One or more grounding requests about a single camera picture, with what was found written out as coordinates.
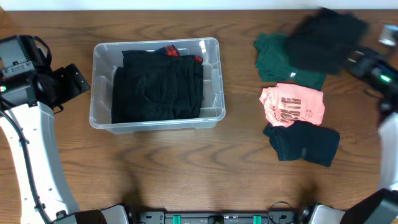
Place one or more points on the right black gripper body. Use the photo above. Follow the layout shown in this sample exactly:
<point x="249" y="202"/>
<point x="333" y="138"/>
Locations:
<point x="374" y="68"/>

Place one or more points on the black pants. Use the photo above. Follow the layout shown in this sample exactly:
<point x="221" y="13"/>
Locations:
<point x="153" y="86"/>

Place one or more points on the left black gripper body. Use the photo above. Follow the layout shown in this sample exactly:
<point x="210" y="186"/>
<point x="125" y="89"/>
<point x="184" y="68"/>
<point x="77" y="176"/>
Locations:
<point x="76" y="81"/>

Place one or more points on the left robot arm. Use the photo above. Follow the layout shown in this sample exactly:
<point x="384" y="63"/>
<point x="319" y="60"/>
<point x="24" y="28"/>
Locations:
<point x="30" y="90"/>

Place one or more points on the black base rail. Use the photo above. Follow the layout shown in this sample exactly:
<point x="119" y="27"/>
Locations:
<point x="273" y="217"/>

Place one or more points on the dark navy folded garment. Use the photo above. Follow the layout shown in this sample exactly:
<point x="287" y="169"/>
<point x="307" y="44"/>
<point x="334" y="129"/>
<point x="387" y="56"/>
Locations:
<point x="303" y="140"/>

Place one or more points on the clear plastic storage bin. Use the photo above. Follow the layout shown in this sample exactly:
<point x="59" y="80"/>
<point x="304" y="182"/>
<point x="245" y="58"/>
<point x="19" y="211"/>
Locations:
<point x="107" y="57"/>

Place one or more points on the black sweater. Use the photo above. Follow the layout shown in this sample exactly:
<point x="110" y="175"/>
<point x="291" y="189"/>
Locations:
<point x="323" y="42"/>

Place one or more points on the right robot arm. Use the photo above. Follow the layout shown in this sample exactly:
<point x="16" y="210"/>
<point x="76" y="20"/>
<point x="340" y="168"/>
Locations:
<point x="381" y="206"/>

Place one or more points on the pink printed t-shirt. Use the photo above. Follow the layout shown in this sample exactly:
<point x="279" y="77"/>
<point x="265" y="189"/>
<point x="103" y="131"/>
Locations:
<point x="286" y="103"/>

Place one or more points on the dark green garment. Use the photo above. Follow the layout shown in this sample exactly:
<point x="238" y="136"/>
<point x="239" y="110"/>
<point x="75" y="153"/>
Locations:
<point x="273" y="63"/>

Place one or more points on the red navy plaid shirt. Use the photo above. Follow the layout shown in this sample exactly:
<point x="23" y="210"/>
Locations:
<point x="172" y="51"/>

